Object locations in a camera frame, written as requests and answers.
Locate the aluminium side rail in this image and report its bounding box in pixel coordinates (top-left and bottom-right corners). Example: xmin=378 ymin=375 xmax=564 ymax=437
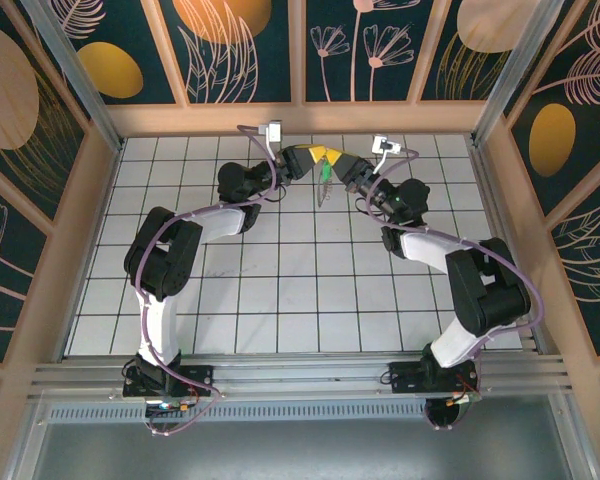
xmin=465 ymin=134 xmax=564 ymax=357

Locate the long aluminium base rail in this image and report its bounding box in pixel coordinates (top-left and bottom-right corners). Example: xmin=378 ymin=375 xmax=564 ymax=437
xmin=27 ymin=352 xmax=574 ymax=401

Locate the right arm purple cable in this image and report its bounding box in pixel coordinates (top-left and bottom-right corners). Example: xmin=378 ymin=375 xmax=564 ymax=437
xmin=364 ymin=148 xmax=546 ymax=432

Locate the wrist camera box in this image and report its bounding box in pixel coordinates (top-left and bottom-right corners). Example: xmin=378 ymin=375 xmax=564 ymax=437
xmin=257 ymin=119 xmax=284 ymax=147
xmin=371 ymin=133 xmax=404 ymax=155

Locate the arm controller board with wires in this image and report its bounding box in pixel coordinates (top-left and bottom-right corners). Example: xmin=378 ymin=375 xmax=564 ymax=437
xmin=144 ymin=398 xmax=204 ymax=417
xmin=423 ymin=392 xmax=481 ymax=431

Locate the grey slotted cable duct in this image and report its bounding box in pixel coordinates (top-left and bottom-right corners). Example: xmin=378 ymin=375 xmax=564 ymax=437
xmin=44 ymin=403 xmax=429 ymax=424

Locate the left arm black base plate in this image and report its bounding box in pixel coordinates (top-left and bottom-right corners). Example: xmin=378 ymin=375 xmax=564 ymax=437
xmin=122 ymin=363 xmax=216 ymax=399

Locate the brushed metal shelf panel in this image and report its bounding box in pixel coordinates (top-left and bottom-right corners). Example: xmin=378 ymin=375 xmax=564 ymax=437
xmin=9 ymin=422 xmax=596 ymax=480

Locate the aluminium frame post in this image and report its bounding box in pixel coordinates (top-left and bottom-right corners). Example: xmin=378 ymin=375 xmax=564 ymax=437
xmin=19 ymin=0 xmax=127 ymax=152
xmin=472 ymin=0 xmax=566 ymax=146

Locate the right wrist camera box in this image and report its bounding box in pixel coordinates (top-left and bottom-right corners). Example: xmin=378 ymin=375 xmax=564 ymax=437
xmin=371 ymin=133 xmax=404 ymax=155

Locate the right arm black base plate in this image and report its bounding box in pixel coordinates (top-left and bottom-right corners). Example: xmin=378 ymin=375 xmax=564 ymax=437
xmin=388 ymin=359 xmax=481 ymax=396

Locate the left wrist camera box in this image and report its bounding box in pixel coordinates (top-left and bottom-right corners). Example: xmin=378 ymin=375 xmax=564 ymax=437
xmin=257 ymin=119 xmax=284 ymax=147

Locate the clear plastic bag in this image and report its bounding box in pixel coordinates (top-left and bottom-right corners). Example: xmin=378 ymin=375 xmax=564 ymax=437
xmin=313 ymin=174 xmax=334 ymax=209

